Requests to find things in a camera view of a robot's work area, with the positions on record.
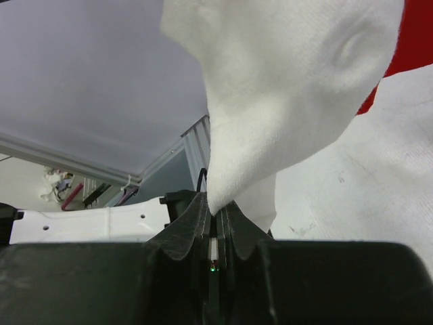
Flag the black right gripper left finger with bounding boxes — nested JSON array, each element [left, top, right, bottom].
[[1, 193, 210, 324]]

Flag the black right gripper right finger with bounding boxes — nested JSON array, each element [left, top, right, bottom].
[[217, 204, 432, 324]]

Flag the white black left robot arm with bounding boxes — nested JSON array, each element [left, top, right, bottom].
[[1, 190, 197, 246]]

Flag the red santa sock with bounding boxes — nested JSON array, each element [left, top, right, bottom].
[[338, 1, 432, 114]]

